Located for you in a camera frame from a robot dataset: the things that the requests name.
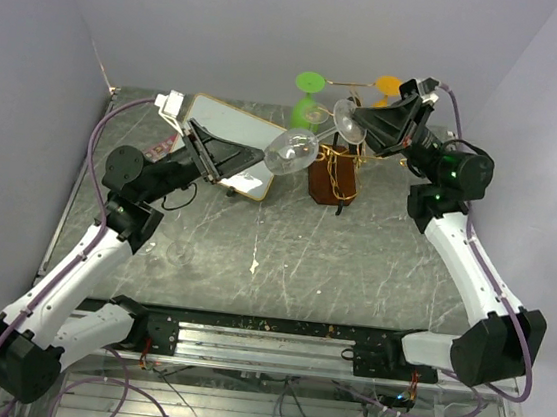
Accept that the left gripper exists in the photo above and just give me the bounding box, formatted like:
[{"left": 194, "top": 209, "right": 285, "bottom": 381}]
[{"left": 141, "top": 114, "right": 268, "bottom": 217}]

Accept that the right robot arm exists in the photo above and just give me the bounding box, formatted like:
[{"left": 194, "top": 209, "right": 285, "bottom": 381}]
[{"left": 350, "top": 78, "right": 547, "bottom": 403}]

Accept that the gold framed whiteboard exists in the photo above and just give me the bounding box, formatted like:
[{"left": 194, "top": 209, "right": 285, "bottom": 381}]
[{"left": 183, "top": 93, "right": 285, "bottom": 201}]

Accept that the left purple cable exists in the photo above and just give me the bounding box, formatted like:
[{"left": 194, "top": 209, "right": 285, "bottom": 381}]
[{"left": 0, "top": 81, "right": 159, "bottom": 417}]

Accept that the aluminium rail frame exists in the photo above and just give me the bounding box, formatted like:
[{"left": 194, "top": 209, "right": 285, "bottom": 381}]
[{"left": 49, "top": 293, "right": 520, "bottom": 397}]

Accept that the orange wine glass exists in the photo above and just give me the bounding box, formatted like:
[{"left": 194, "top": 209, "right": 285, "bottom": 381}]
[{"left": 374, "top": 75, "right": 402, "bottom": 108}]

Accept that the clear wine glass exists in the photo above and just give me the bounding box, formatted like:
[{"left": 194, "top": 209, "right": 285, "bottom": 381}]
[
  {"left": 165, "top": 240, "right": 195, "bottom": 267},
  {"left": 301, "top": 103, "right": 330, "bottom": 133},
  {"left": 264, "top": 99, "right": 367, "bottom": 176},
  {"left": 140, "top": 241, "right": 157, "bottom": 256}
]

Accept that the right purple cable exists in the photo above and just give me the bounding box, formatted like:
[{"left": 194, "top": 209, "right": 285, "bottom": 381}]
[{"left": 403, "top": 84, "right": 557, "bottom": 405}]

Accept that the pink card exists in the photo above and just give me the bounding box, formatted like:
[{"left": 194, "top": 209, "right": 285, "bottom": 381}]
[{"left": 144, "top": 134, "right": 178, "bottom": 162}]

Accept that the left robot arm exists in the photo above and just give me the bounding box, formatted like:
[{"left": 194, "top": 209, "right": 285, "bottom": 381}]
[{"left": 0, "top": 119, "right": 264, "bottom": 404}]

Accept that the gold wire glass rack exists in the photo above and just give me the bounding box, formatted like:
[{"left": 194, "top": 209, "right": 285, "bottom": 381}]
[{"left": 302, "top": 74, "right": 414, "bottom": 224}]

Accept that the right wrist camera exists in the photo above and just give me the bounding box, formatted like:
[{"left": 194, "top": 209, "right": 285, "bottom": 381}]
[{"left": 416, "top": 77, "right": 441, "bottom": 105}]

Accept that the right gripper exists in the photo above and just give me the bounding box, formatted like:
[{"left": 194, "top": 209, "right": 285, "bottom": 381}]
[{"left": 343, "top": 86, "right": 455, "bottom": 186}]

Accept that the green wine glass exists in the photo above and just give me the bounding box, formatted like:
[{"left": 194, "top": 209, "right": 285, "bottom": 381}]
[{"left": 290, "top": 71, "right": 326, "bottom": 132}]

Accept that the purple cable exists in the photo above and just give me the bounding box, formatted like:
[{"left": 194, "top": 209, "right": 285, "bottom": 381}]
[
  {"left": 403, "top": 84, "right": 557, "bottom": 405},
  {"left": 0, "top": 81, "right": 159, "bottom": 417}
]

